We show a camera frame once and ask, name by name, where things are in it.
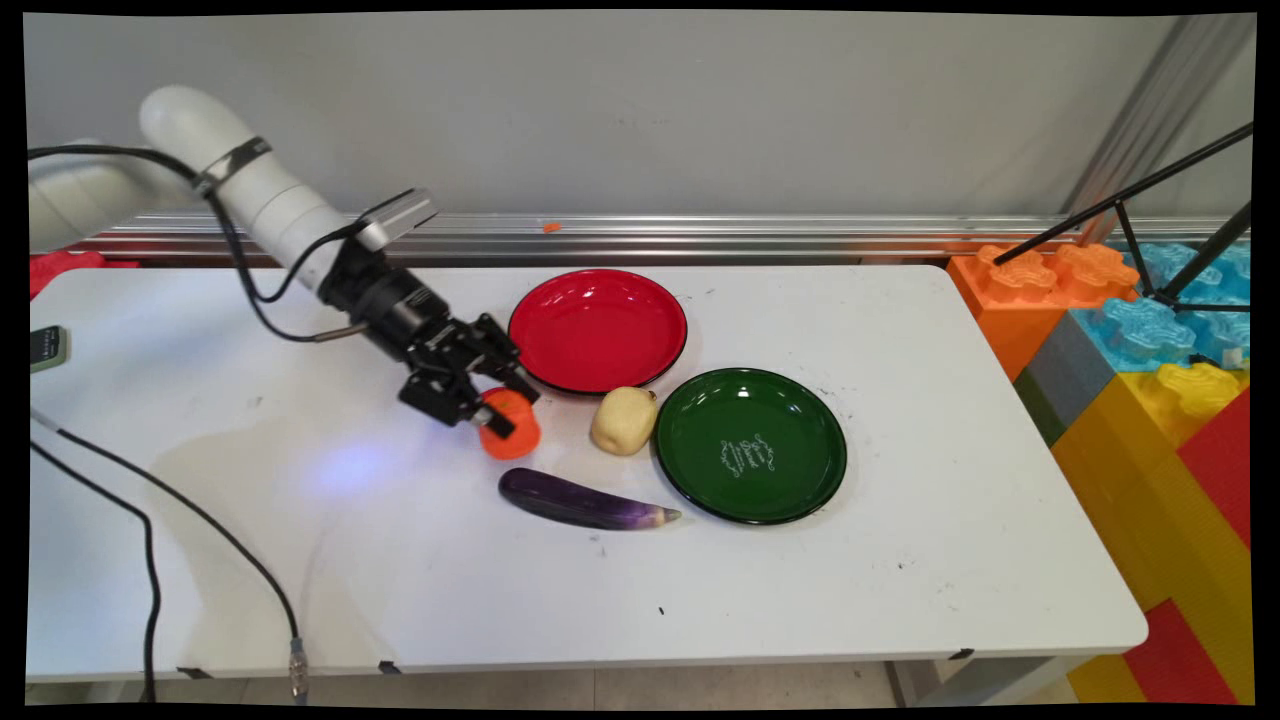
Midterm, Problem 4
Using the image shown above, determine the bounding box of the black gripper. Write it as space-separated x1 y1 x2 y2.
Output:
319 240 542 440

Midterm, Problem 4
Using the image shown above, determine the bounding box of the orange toy fruit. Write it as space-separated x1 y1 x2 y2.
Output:
478 388 542 462

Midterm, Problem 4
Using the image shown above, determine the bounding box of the red round plate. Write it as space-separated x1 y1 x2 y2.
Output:
508 268 689 396

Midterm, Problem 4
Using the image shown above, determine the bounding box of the purple toy eggplant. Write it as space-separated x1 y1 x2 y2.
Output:
498 467 682 531

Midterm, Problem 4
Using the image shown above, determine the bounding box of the cream toy potato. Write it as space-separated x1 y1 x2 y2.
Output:
590 387 659 457

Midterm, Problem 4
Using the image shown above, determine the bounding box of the green round plate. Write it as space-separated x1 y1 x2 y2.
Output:
655 367 849 526

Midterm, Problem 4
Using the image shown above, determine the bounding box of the dark handheld device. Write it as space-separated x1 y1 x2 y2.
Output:
30 325 71 374

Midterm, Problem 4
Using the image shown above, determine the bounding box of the red textured object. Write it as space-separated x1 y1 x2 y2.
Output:
30 250 141 301

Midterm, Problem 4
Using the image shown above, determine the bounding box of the orange plastic building block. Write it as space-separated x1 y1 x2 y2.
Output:
947 243 1141 383

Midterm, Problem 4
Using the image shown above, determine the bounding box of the grey plastic building block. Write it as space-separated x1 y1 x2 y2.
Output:
1013 312 1121 448

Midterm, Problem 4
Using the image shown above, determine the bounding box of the yellow plastic building block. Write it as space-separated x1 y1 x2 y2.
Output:
1050 360 1253 706

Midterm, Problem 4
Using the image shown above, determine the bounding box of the blue plastic building block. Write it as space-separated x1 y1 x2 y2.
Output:
1070 240 1253 373

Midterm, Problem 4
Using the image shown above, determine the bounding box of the black tripod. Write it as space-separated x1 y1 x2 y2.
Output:
995 120 1254 313

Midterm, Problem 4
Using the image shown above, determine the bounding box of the red plastic building block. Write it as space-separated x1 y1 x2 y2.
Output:
1178 388 1253 549
1122 598 1241 706

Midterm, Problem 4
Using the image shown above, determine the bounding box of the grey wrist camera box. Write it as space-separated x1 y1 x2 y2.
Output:
355 188 439 251

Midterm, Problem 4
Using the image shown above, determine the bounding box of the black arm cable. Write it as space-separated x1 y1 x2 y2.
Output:
28 145 373 703

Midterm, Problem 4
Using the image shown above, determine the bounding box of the black cable with metal connector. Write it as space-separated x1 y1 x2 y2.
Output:
30 405 310 703

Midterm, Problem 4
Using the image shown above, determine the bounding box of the aluminium wall rail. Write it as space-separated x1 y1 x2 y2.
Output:
70 210 1251 267

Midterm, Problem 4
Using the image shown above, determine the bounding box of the white table leg frame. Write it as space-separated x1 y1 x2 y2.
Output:
885 655 1091 708

